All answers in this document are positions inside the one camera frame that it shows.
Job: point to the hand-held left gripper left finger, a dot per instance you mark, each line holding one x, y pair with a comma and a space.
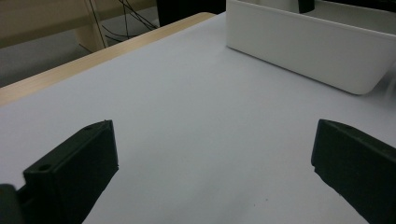
71, 177

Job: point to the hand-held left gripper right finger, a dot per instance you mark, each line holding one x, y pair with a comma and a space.
358, 168

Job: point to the white plastic container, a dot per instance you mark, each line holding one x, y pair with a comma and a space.
295, 46

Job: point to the light wooden table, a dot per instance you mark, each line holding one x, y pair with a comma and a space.
93, 59

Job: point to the white board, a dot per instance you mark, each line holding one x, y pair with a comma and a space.
202, 124

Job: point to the black metal stand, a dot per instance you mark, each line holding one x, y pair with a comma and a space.
306, 5

